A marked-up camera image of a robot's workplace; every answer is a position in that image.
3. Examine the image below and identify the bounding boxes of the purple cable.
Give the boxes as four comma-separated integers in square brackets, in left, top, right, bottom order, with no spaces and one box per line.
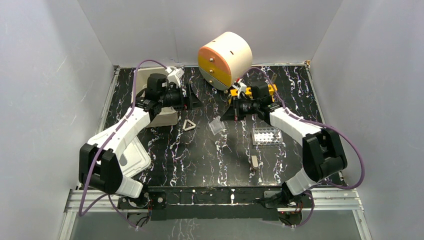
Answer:
[78,59,170,229]
[238,66,366,229]

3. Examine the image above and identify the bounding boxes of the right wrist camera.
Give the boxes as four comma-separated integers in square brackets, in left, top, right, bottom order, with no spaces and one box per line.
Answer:
[232,80,247,99]

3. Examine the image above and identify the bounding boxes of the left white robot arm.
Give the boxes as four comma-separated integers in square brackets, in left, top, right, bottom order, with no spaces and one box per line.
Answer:
[78,73,203,208]

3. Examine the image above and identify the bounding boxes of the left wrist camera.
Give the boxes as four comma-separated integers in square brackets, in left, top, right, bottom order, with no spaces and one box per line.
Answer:
[165,67,184,89]

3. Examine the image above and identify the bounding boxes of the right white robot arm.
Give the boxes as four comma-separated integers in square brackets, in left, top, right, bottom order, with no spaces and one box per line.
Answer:
[220,83,348,207]

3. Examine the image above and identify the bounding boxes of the glass test tube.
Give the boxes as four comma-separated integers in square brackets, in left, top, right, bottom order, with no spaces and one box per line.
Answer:
[271,73,278,85]

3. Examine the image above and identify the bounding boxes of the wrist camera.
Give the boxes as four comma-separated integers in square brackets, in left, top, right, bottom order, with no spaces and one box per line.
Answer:
[165,67,184,89]
[232,80,247,99]

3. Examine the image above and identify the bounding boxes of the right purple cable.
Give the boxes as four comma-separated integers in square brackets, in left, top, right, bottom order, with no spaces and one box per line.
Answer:
[238,66,366,229]

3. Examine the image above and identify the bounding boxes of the white bin lid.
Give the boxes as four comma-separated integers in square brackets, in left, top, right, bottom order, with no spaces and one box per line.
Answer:
[86,132,152,181]

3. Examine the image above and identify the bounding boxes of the cream plastic bin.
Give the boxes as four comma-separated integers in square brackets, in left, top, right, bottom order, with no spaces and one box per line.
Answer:
[135,67,178,128]

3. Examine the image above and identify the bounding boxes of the yellow test tube rack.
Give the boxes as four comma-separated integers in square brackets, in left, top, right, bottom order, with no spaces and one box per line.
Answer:
[228,84,277,104]

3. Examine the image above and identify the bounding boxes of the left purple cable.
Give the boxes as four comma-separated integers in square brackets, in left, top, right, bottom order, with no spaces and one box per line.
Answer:
[78,59,170,229]

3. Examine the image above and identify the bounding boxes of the cylindrical drawer cabinet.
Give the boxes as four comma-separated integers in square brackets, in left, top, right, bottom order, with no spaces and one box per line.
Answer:
[197,31,253,91]

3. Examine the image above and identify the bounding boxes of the clear acrylic tube rack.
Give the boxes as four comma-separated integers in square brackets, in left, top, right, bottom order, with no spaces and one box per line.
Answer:
[251,127,283,146]

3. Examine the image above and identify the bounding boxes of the black base frame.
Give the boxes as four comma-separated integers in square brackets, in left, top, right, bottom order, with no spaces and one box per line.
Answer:
[118,186,313,225]

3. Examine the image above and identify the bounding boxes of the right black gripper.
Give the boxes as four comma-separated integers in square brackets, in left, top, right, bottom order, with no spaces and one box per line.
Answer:
[219,95,259,122]

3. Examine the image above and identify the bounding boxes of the white clay triangle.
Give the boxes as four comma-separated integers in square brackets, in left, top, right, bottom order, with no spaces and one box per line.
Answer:
[182,119,197,132]

